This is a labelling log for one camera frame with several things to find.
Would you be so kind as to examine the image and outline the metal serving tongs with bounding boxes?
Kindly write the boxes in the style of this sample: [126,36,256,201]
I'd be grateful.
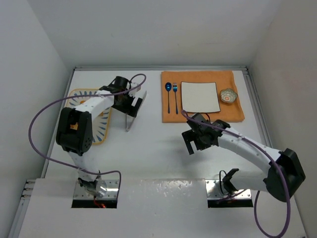
[125,90,147,132]

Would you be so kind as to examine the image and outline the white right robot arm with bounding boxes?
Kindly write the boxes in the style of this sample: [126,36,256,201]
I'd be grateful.
[182,113,306,202]

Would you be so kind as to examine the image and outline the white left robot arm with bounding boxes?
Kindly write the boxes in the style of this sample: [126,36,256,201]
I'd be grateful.
[56,76,146,197]

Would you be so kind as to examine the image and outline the blue patterned serving tray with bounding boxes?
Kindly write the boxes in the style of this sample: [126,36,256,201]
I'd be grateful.
[65,88,111,145]

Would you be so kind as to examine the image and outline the blue metal spoon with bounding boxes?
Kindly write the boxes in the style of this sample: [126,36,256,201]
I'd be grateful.
[165,82,172,113]

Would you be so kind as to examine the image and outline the white square plate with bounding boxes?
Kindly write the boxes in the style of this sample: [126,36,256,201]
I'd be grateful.
[181,82,220,113]

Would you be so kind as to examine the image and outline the blue metal fork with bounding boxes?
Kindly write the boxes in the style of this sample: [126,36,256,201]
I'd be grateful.
[173,83,178,114]

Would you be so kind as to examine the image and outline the orange cloth placemat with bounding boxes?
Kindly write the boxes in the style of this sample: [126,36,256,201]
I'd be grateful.
[161,71,245,123]

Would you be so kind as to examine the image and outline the small flower-shaped sauce dish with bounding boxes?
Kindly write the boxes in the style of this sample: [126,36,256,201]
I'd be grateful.
[220,88,238,104]

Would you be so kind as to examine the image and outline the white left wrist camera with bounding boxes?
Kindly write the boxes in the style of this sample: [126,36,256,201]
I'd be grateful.
[127,83,141,98]

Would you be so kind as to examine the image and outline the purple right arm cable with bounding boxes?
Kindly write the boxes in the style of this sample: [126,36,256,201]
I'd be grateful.
[180,110,291,238]

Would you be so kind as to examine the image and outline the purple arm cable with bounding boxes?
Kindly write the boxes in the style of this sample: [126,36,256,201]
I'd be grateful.
[28,73,147,196]
[180,110,291,238]

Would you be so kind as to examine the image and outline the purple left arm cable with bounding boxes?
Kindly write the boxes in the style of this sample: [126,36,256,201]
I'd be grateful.
[28,73,147,196]

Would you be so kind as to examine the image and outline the black right base cable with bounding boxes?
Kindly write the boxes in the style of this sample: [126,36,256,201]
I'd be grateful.
[218,170,231,198]

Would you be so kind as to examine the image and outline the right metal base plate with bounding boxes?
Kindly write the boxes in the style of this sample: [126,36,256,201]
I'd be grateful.
[205,179,253,208]

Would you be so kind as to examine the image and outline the metal base plate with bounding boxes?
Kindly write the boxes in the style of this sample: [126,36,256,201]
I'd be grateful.
[71,179,119,209]
[205,179,253,208]

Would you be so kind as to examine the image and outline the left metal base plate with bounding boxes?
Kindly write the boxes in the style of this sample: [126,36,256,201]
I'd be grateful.
[71,179,119,209]

